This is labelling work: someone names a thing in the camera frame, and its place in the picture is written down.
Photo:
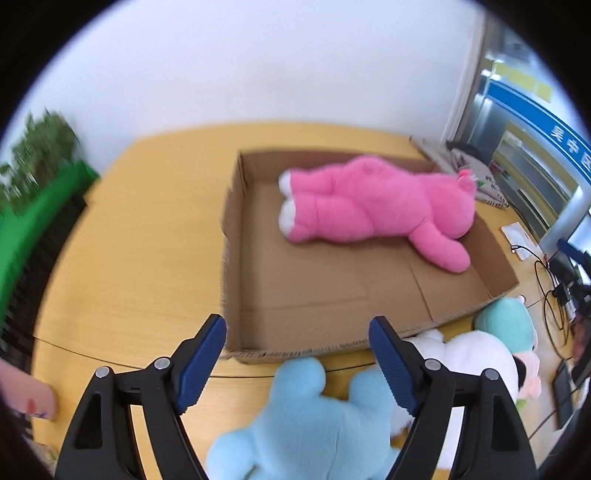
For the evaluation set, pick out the bright green panel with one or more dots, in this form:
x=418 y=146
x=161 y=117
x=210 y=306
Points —
x=46 y=203

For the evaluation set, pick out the brown cardboard box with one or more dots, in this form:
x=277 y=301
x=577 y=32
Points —
x=323 y=286

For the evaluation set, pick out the blue wall banner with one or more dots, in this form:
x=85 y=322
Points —
x=531 y=113

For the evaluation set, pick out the light blue plush toy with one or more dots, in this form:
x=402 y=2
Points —
x=314 y=429

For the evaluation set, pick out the dark slatted furniture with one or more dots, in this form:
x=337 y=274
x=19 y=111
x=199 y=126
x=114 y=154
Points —
x=37 y=277

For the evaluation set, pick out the row of yellow sticky notes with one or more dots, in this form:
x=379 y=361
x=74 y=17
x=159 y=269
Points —
x=526 y=81

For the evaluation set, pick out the white panda plush toy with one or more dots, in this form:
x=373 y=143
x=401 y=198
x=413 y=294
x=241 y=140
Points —
x=471 y=355

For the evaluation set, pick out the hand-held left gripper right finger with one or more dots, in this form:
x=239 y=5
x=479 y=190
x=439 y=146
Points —
x=392 y=364

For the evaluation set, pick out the grey cloth bag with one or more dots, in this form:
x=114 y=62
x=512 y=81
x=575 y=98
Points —
x=466 y=161

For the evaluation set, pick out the white paper sheet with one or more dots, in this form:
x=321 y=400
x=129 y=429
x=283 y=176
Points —
x=515 y=233

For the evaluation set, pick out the teal and pink plush toy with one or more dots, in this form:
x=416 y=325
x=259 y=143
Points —
x=503 y=323

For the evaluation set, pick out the pink object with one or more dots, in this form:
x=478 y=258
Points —
x=23 y=387

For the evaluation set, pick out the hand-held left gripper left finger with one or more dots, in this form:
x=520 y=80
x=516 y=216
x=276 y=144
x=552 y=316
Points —
x=203 y=355

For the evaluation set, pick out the green potted plant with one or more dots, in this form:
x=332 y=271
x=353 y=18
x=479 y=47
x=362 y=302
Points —
x=37 y=147

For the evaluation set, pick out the black flat device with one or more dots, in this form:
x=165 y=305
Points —
x=563 y=392

